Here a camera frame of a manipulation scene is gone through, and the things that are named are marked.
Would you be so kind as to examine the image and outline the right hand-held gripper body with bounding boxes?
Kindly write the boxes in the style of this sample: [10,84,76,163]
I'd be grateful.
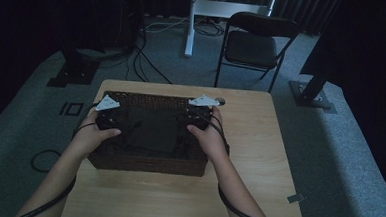
[183,93,222,132]

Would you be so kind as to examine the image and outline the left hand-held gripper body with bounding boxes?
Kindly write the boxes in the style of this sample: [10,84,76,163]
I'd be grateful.
[94,93,126,132]

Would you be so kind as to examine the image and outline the black cloth garment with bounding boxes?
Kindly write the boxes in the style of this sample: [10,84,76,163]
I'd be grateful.
[120,105,191,158]

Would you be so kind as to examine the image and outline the dark brown woven basket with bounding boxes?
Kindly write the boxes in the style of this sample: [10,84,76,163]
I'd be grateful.
[87,89,214,177]

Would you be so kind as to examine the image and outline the person's left hand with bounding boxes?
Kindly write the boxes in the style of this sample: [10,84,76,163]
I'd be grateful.
[67,109,124,163]

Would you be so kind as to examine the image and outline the person's right hand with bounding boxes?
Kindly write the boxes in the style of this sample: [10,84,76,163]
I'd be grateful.
[184,104,233,166]

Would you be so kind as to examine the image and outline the black folding chair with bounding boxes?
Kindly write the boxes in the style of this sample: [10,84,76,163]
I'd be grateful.
[214,10,301,95]

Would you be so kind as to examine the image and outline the dark equipment tower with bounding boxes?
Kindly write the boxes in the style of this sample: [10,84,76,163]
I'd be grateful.
[110,0,147,54]

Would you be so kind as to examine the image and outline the black slanted stand with base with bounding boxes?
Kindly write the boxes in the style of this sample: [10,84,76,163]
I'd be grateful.
[287,72,340,115]

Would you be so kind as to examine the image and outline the grey tape piece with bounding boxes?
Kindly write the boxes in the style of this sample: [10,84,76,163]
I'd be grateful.
[286,193,308,206]

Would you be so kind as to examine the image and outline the dark curtain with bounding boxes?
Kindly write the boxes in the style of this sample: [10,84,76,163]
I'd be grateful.
[214,0,342,37]

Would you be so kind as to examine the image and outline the black floor cables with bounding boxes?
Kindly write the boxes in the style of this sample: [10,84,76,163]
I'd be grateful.
[125,28,176,85]

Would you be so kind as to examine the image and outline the black stand with base plate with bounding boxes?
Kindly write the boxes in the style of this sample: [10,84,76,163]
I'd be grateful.
[46,45,102,91]

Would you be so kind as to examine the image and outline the white metal desk frame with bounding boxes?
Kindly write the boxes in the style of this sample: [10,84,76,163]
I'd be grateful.
[183,0,278,63]

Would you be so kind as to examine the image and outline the white floor cable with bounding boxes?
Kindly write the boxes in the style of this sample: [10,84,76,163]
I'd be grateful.
[144,14,191,36]

